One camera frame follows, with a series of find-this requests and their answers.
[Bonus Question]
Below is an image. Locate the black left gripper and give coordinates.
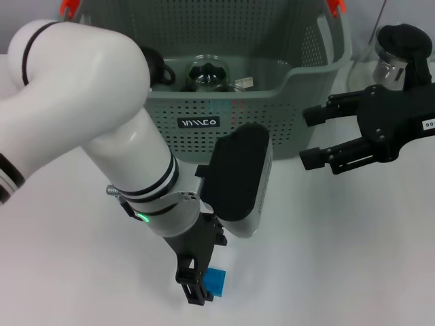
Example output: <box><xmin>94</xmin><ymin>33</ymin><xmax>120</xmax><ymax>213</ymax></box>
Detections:
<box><xmin>163</xmin><ymin>212</ymin><xmax>228</xmax><ymax>306</ymax></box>

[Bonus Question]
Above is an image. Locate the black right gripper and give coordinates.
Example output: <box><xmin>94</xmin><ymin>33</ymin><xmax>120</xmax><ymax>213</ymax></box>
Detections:
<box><xmin>298</xmin><ymin>84</ymin><xmax>435</xmax><ymax>176</ymax></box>

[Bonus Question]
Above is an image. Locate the blue four-stud brick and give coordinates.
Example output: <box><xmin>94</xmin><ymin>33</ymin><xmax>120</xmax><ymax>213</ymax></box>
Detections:
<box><xmin>203</xmin><ymin>267</ymin><xmax>228</xmax><ymax>298</ymax></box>

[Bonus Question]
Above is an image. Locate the grey-green perforated storage bin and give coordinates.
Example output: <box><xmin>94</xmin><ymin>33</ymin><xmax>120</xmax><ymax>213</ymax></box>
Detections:
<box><xmin>57</xmin><ymin>0</ymin><xmax>353</xmax><ymax>163</ymax></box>

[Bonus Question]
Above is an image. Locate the dark clay teapot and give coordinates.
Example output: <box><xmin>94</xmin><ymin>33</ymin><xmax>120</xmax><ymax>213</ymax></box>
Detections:
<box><xmin>141</xmin><ymin>46</ymin><xmax>176</xmax><ymax>86</ymax></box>

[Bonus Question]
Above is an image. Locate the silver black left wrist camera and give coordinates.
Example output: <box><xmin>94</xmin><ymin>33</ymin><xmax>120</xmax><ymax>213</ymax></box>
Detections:
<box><xmin>195</xmin><ymin>122</ymin><xmax>273</xmax><ymax>239</ymax></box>

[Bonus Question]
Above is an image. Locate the glass pitcher with black handle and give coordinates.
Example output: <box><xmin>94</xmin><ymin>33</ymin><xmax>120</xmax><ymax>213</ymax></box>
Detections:
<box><xmin>349</xmin><ymin>22</ymin><xmax>434</xmax><ymax>91</ymax></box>

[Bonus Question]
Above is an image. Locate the left arm cable with connector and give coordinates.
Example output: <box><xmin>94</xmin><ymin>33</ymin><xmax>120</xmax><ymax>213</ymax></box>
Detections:
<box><xmin>105</xmin><ymin>185</ymin><xmax>135</xmax><ymax>218</ymax></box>

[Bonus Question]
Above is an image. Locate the orange bin handle clip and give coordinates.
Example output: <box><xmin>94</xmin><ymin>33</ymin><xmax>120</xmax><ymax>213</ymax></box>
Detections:
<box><xmin>60</xmin><ymin>0</ymin><xmax>82</xmax><ymax>17</ymax></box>
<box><xmin>326</xmin><ymin>0</ymin><xmax>347</xmax><ymax>17</ymax></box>

